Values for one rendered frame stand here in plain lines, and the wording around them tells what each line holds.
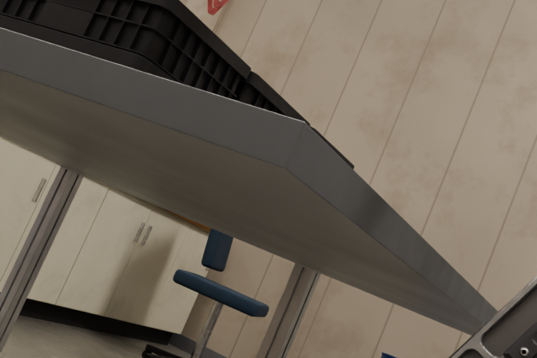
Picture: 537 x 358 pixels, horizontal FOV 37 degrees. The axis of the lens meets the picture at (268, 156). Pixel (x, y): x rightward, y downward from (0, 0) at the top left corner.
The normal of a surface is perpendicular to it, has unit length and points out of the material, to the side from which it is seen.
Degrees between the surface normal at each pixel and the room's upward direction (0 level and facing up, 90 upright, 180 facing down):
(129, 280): 90
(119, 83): 90
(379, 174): 90
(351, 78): 90
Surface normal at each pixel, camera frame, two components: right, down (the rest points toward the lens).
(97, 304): 0.83, 0.29
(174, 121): -0.40, -0.31
